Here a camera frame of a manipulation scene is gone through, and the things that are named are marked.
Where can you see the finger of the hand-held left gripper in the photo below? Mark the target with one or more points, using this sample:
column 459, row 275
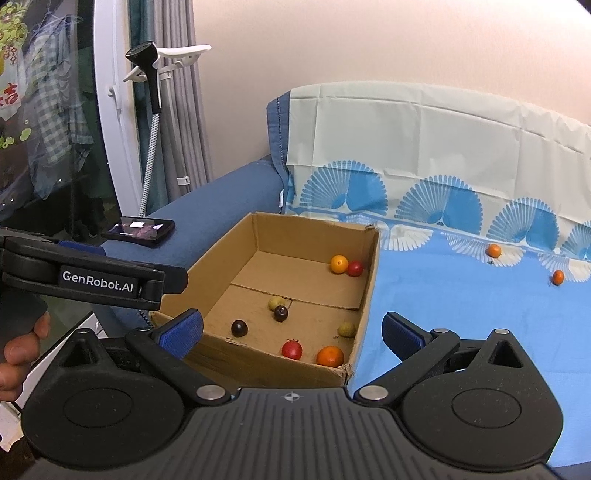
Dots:
column 166, row 280
column 81, row 248

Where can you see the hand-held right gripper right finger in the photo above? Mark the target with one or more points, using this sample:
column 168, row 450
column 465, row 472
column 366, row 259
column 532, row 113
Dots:
column 401, row 334

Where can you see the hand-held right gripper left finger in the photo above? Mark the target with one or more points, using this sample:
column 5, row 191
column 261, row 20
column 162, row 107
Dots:
column 180, row 332

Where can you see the pale green grape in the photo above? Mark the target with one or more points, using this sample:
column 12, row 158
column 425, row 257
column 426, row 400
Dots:
column 275, row 302
column 346, row 329

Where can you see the dark purple grape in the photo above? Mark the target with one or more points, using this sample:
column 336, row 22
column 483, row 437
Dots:
column 280, row 314
column 239, row 328

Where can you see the red cherry tomato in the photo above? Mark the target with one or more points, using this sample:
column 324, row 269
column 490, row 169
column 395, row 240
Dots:
column 356, row 269
column 292, row 350

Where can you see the small orange tangerine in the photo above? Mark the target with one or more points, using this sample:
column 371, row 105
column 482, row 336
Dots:
column 494, row 250
column 339, row 263
column 558, row 277
column 330, row 357

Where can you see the brown cardboard box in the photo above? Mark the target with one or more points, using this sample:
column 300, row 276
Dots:
column 295, row 281

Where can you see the person's left hand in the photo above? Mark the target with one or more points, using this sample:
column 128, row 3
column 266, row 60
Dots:
column 18, row 355

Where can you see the black smartphone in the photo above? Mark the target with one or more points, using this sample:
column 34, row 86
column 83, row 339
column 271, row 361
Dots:
column 138, row 229

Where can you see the blue white fan-print sheet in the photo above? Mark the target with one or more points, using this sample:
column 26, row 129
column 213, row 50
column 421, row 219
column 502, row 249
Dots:
column 461, row 323

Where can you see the dark blue blanket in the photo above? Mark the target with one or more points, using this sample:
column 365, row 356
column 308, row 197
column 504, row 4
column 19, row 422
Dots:
column 207, row 207

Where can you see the white curtain clip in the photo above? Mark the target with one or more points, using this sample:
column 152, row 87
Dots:
column 183, row 180

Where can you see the plaid shirt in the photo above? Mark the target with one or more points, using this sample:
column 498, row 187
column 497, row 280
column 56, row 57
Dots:
column 51, row 92

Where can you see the grey curtain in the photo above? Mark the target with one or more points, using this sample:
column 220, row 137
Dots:
column 184, row 115

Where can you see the black handheld steamer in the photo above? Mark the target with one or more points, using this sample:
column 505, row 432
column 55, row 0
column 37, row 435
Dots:
column 150, row 78

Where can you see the colourful poster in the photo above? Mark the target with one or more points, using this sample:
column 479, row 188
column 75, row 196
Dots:
column 9, row 69

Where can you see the white plastic hanger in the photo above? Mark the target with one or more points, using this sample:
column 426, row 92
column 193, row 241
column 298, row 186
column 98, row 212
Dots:
column 184, row 51

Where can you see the teal curtain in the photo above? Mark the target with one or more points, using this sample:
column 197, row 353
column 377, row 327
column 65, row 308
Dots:
column 138, row 27

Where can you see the white door frame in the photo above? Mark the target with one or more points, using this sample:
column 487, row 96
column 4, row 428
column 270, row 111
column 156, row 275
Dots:
column 111, row 115

